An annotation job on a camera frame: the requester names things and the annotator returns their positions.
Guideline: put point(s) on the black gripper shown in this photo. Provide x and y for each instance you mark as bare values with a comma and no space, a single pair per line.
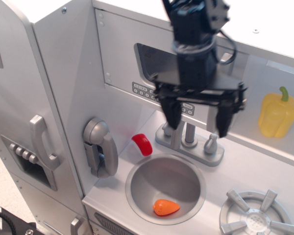
192,76

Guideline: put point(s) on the grey microwave door handle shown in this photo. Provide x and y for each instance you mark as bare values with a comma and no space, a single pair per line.
212,111

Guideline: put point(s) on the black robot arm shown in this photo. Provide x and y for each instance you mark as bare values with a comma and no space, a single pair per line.
195,26

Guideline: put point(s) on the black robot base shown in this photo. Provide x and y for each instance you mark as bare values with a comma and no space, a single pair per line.
12,225

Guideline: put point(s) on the grey toy faucet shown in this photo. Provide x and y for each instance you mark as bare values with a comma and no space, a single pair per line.
185,140

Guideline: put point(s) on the red toy pepper slice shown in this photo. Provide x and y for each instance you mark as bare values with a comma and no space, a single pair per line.
143,144

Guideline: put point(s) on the round metal sink bowl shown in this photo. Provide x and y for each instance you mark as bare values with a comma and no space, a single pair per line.
169,177

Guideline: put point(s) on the yellow toy bell pepper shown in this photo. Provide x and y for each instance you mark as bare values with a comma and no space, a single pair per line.
277,114

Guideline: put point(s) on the orange toy carrot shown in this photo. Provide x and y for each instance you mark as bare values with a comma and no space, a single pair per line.
164,207

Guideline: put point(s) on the grey toy telephone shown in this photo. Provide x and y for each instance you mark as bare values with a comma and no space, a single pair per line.
100,148

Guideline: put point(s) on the grey stove burner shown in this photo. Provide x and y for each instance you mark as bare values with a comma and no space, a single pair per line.
254,213

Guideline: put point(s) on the white toy kitchen unit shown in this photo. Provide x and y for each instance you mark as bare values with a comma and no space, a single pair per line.
51,65

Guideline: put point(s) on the grey oven control panel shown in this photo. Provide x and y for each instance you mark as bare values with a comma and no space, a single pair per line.
111,226

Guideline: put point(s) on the grey ice dispenser panel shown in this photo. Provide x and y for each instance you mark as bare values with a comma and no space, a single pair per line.
29,163

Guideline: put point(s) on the grey fridge door handle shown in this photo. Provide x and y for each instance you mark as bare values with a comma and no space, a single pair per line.
37,128

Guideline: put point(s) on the grey lower door handle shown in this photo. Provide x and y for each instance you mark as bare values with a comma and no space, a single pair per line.
78,226

